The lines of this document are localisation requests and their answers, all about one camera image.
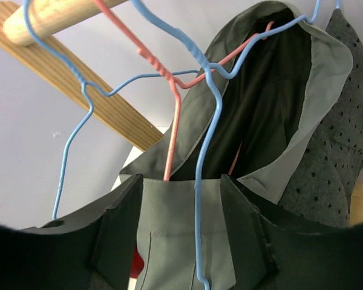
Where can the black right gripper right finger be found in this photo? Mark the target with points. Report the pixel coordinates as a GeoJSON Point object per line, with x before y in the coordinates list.
{"type": "Point", "coordinates": [272, 248]}

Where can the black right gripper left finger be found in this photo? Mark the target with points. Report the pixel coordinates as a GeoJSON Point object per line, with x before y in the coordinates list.
{"type": "Point", "coordinates": [91, 248]}

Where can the dark grey dotted skirt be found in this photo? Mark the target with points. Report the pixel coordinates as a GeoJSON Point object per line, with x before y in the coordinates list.
{"type": "Point", "coordinates": [321, 187]}

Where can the pink wire hanger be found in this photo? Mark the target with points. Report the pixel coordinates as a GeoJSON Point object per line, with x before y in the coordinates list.
{"type": "Point", "coordinates": [174, 82]}

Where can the red plaid skirt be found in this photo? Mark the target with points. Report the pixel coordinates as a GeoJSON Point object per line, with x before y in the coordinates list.
{"type": "Point", "coordinates": [137, 264]}

